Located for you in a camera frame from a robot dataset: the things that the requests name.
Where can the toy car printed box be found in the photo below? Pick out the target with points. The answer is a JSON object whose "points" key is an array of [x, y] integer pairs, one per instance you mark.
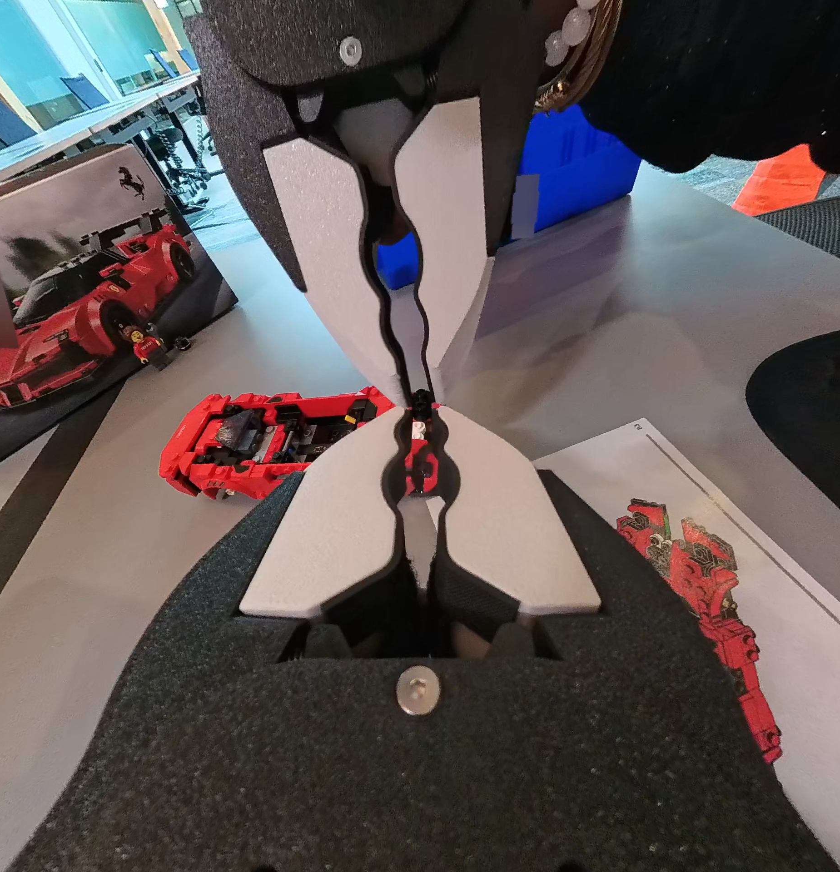
{"points": [[86, 272]]}

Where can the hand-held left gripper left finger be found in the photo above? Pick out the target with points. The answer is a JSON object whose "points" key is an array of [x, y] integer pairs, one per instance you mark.
{"points": [[324, 531]]}

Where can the orange object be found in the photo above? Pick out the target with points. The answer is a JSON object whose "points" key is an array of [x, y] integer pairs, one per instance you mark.
{"points": [[788, 184]]}

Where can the red toy brick car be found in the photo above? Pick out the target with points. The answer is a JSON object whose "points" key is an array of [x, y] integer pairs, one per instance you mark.
{"points": [[188, 463]]}

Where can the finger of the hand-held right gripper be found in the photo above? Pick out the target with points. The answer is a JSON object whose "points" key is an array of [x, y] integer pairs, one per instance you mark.
{"points": [[317, 225], [454, 204]]}

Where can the black mesh chair seat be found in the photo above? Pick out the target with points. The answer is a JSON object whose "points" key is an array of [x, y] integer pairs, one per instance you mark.
{"points": [[815, 228]]}

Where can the instruction booklet with car print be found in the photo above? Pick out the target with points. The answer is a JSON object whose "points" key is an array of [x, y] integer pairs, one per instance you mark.
{"points": [[822, 715]]}

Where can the long white office desk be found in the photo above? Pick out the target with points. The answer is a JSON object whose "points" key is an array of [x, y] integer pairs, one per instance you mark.
{"points": [[65, 133]]}

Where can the blue plastic bin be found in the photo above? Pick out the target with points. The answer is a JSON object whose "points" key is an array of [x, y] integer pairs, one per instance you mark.
{"points": [[583, 177]]}

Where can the black mesh chair back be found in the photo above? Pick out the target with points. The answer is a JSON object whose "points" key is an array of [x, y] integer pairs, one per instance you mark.
{"points": [[808, 422]]}

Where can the small black toy brick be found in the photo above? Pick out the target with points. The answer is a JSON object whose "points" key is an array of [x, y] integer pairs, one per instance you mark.
{"points": [[422, 402]]}

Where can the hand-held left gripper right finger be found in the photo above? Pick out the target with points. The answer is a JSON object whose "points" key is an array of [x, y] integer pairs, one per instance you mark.
{"points": [[515, 531]]}

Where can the person's right forearm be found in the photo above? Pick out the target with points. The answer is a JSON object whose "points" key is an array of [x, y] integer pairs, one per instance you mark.
{"points": [[719, 68]]}

